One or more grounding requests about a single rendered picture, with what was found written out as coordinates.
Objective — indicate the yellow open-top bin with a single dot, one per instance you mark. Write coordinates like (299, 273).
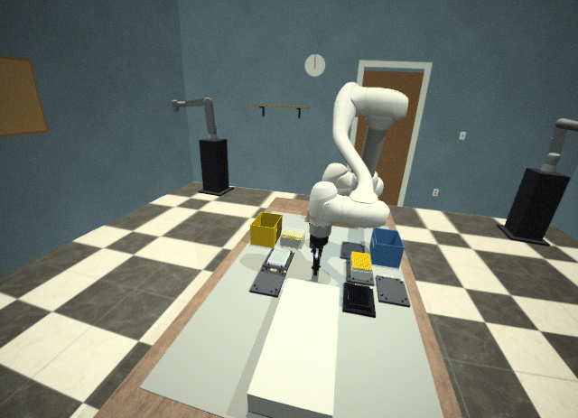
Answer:
(266, 229)

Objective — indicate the blue bin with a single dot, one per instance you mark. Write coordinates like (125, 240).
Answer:
(386, 255)

